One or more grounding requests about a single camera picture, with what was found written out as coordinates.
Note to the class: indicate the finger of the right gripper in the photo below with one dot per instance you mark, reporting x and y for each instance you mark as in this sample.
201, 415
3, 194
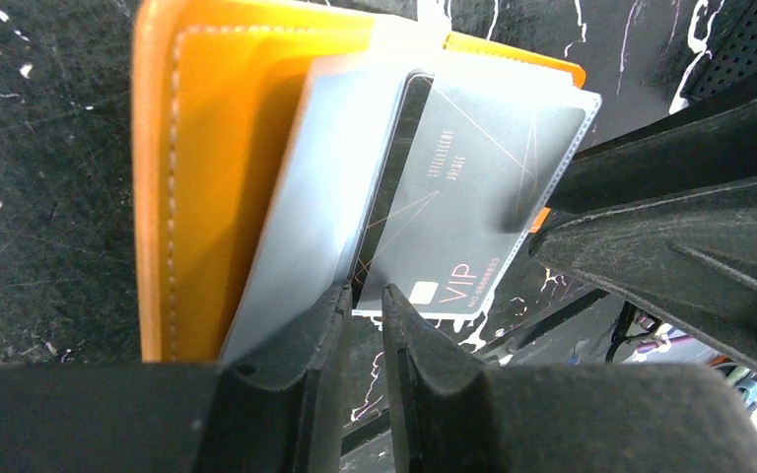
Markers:
666, 217

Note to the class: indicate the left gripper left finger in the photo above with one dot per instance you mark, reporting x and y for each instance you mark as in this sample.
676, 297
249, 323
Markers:
277, 409

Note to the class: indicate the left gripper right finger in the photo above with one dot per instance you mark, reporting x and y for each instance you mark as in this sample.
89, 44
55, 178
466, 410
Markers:
451, 412

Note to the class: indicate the black VIP credit card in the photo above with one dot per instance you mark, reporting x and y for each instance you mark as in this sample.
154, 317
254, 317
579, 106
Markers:
468, 166

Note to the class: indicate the orange card holder wallet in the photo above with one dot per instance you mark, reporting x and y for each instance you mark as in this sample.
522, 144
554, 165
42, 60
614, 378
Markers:
215, 89

